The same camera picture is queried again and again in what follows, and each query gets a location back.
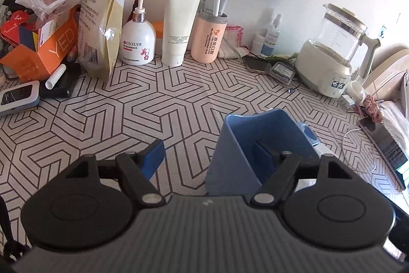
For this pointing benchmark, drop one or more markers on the black flat case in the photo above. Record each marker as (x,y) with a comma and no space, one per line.
(65,85)

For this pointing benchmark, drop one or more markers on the pink toothbrush holder cup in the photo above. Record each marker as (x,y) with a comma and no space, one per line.
(207,36)

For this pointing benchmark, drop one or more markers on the small white spray bottle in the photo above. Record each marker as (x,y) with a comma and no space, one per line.
(271,37)

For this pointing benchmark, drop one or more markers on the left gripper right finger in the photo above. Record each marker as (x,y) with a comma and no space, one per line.
(276,188)

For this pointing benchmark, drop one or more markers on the white cream tube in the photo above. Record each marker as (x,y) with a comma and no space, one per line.
(179,19)

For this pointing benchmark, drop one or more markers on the beige powder bag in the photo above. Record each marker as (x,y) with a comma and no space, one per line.
(99,32)

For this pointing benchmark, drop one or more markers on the grey white small device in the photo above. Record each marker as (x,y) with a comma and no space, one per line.
(20,97)

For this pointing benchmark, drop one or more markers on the black tablet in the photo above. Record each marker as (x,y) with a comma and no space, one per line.
(389,148)

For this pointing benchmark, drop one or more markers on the orange cardboard box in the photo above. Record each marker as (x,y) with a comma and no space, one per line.
(37,53)

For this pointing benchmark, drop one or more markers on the white pink-edged cloth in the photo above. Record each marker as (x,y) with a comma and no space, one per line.
(231,46)

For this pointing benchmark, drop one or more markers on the glass electric kettle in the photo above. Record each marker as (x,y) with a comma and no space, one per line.
(339,52)

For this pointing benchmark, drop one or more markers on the white pump lotion bottle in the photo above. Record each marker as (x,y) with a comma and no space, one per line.
(138,38)

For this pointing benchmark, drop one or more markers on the pink crochet flower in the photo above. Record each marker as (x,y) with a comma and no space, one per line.
(372,109)

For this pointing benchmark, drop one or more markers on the white small tube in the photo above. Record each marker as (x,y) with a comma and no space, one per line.
(55,76)

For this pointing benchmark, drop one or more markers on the beige round cushion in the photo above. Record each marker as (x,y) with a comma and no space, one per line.
(384,82)

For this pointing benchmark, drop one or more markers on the black smartphone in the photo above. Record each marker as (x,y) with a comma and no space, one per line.
(256,65)

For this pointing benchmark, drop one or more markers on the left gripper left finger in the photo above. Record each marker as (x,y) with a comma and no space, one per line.
(135,170)

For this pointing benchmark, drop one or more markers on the small clear plastic box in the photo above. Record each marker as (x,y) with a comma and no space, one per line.
(282,72)

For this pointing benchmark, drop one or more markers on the small white pill bottle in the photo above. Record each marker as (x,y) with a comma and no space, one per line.
(257,44)

